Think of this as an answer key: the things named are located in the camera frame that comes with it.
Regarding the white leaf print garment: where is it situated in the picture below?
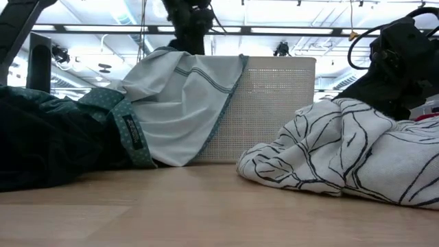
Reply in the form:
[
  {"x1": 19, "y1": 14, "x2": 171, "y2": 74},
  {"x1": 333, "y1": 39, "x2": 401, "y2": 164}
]
[{"x1": 235, "y1": 97, "x2": 439, "y2": 211}]

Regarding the bright red cloth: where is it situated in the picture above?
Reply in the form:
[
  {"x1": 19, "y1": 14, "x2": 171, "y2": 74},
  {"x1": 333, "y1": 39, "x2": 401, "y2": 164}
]
[{"x1": 414, "y1": 113, "x2": 439, "y2": 122}]

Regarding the yellow hanging tag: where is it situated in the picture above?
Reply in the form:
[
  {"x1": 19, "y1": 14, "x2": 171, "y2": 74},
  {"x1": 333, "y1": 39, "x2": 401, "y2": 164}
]
[{"x1": 348, "y1": 0, "x2": 359, "y2": 42}]

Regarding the black ceiling fixture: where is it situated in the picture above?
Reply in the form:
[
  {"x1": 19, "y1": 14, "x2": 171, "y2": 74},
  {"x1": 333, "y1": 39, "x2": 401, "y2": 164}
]
[
  {"x1": 51, "y1": 44, "x2": 71, "y2": 64},
  {"x1": 273, "y1": 40, "x2": 292, "y2": 58}
]

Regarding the teal dotted shirt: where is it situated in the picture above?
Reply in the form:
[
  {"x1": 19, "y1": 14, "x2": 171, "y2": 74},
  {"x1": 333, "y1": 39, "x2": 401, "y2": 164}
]
[{"x1": 0, "y1": 84, "x2": 158, "y2": 169}]

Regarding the blue striped shirt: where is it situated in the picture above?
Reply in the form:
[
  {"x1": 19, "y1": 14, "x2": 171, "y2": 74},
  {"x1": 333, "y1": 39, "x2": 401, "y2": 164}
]
[{"x1": 115, "y1": 47, "x2": 250, "y2": 168}]

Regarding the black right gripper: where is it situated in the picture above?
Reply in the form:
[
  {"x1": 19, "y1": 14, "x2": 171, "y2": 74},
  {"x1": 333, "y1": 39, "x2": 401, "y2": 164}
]
[{"x1": 332, "y1": 15, "x2": 439, "y2": 121}]

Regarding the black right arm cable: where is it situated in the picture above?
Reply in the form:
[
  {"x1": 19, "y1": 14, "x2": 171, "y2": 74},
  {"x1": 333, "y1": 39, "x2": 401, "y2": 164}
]
[{"x1": 346, "y1": 6, "x2": 439, "y2": 71}]

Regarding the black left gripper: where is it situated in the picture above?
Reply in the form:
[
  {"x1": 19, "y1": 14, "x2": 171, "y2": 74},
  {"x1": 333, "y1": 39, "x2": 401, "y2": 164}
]
[{"x1": 161, "y1": 0, "x2": 216, "y2": 56}]

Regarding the white plastic laundry bin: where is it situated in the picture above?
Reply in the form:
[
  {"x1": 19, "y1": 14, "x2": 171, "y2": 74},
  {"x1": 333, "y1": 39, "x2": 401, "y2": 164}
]
[{"x1": 190, "y1": 56, "x2": 317, "y2": 165}]

